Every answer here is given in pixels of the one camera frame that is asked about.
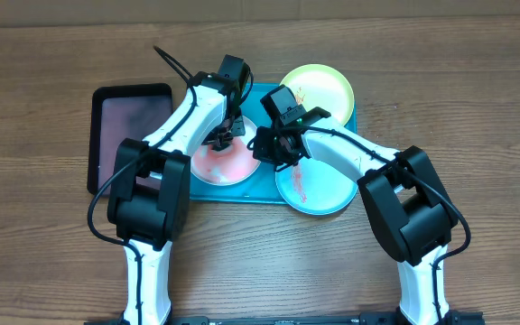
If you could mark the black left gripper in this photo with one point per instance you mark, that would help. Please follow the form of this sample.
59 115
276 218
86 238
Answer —
239 130

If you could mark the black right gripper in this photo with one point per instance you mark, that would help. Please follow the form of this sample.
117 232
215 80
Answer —
265 156

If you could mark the white plate with red stain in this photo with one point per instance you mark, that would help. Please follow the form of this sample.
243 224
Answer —
227 166

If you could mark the pink green sponge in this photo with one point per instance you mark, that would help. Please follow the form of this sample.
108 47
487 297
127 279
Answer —
219 146

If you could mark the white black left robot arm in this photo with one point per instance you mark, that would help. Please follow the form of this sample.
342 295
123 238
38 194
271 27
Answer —
150 186

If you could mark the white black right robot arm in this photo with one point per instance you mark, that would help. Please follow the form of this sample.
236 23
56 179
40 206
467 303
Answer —
408 209

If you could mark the teal plastic tray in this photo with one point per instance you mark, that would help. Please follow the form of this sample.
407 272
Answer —
260 187

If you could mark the black tray with water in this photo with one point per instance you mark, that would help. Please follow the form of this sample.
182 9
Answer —
120 112

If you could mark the light blue plate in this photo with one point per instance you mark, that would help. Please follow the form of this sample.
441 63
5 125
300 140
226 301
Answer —
315 188

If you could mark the yellow-green plate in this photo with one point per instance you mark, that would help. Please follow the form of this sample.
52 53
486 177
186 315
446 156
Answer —
318 85

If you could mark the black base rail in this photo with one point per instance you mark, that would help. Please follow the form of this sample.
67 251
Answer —
365 318

